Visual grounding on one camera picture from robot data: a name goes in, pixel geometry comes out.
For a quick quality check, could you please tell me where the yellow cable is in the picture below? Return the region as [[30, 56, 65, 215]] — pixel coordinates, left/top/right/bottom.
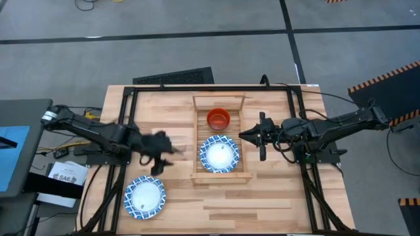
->
[[35, 140, 92, 154]]

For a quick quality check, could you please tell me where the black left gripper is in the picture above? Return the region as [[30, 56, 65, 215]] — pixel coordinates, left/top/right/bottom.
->
[[133, 130, 183, 176]]

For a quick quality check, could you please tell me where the grey desk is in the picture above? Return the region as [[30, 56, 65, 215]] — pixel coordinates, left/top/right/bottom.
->
[[0, 98, 53, 199]]

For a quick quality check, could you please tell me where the black looping floor cable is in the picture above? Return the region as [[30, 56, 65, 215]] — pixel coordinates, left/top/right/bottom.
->
[[385, 129, 420, 178]]

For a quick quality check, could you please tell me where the small black device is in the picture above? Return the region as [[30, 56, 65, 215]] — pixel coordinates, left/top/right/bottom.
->
[[53, 147, 70, 160]]

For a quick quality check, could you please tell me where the large hazard-striped black panel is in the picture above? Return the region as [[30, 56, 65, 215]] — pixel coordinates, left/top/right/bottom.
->
[[347, 60, 420, 128]]

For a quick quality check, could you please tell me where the blue patterned paper bowl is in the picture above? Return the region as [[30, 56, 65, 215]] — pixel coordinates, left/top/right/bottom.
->
[[199, 134, 241, 174], [123, 175, 167, 220]]

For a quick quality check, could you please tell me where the blue patterned paper bowl, speck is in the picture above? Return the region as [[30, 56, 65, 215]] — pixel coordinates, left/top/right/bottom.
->
[[123, 175, 167, 220]]

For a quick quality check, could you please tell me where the wooden slatted shelf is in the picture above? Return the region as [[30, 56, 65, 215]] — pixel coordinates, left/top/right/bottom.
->
[[190, 94, 253, 185]]

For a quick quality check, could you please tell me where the white printed paper sheet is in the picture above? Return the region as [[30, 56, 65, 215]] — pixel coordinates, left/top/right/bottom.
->
[[48, 160, 89, 187]]

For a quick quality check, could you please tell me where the black coiled floor cable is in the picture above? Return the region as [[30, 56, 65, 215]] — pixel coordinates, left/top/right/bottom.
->
[[73, 0, 99, 12]]

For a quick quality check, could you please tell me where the black straight floor cable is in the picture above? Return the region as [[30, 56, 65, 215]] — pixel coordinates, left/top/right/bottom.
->
[[67, 104, 103, 112]]

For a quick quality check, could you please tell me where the orange plastic bowl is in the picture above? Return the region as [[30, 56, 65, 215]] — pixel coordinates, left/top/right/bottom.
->
[[206, 107, 232, 132]]

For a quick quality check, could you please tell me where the small hazard-striped black panel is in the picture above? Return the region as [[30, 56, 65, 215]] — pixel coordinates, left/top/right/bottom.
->
[[398, 197, 420, 236]]

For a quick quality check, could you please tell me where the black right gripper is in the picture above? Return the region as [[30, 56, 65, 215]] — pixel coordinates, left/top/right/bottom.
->
[[238, 111, 285, 163]]

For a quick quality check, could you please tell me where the black cable to right arm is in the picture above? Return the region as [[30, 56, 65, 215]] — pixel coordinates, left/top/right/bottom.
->
[[278, 81, 358, 106]]

